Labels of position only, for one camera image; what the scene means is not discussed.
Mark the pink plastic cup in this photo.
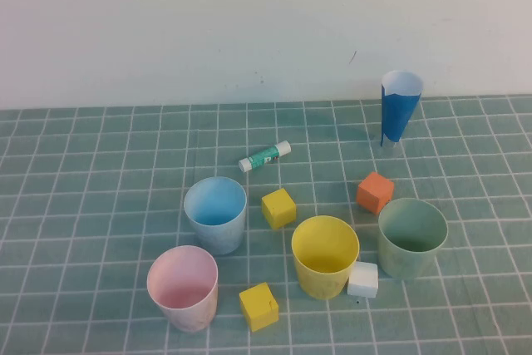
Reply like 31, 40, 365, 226
146, 245, 219, 334

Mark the green white glue stick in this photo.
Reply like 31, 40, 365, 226
238, 140, 292, 174

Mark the yellow cube block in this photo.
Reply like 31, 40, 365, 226
239, 282, 280, 333
260, 187, 298, 230

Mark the white cube block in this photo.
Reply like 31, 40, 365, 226
347, 261, 380, 299

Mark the green checked tablecloth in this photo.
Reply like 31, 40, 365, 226
0, 95, 532, 355

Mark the blue paper cone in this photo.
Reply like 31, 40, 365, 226
381, 70, 424, 150

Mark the yellow plastic cup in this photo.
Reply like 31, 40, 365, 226
290, 215, 360, 301

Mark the light blue plastic cup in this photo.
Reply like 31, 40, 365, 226
183, 176, 248, 256

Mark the green plastic cup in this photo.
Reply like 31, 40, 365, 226
377, 198, 449, 281

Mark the orange cube block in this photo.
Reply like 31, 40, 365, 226
356, 170, 396, 215

